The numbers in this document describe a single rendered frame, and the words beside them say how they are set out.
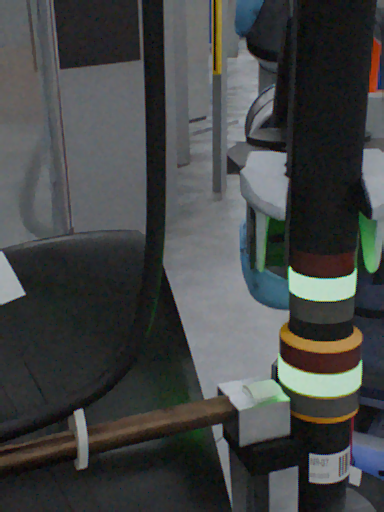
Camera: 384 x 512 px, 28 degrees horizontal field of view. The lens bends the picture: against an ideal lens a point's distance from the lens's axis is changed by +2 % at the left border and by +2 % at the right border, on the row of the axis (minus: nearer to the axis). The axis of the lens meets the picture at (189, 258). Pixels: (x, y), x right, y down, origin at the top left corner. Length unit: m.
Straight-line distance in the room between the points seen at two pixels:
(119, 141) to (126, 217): 0.50
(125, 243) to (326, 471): 0.20
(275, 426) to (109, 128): 4.38
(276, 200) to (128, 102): 4.52
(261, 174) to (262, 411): 0.12
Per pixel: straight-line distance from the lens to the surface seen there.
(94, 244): 0.51
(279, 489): 0.44
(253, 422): 0.41
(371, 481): 0.76
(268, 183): 0.38
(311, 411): 0.42
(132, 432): 0.39
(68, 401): 0.38
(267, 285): 0.67
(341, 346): 0.41
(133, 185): 4.98
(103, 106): 4.70
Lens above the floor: 1.60
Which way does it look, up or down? 19 degrees down
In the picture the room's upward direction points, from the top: 1 degrees counter-clockwise
